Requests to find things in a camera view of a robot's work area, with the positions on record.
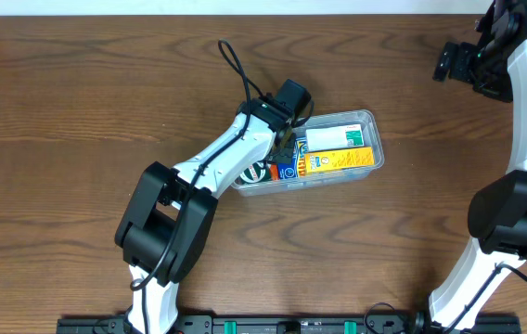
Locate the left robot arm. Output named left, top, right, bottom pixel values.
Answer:
left=114, top=80, right=314, bottom=333

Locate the green round-logo box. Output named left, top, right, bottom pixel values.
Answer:
left=236, top=161, right=272, bottom=185

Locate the red medicine box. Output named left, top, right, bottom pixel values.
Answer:
left=269, top=163, right=280, bottom=181

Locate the blue Kool Fever box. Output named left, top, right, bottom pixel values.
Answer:
left=276, top=137, right=308, bottom=180

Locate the clear plastic container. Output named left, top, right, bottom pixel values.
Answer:
left=231, top=109, right=384, bottom=197

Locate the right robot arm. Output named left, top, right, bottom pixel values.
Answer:
left=408, top=0, right=527, bottom=333

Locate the yellow medicine box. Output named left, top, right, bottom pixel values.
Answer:
left=304, top=147, right=375, bottom=173

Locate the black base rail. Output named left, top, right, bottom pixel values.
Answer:
left=56, top=313, right=522, bottom=334

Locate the white Panadol box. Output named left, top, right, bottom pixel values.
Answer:
left=305, top=124, right=365, bottom=151

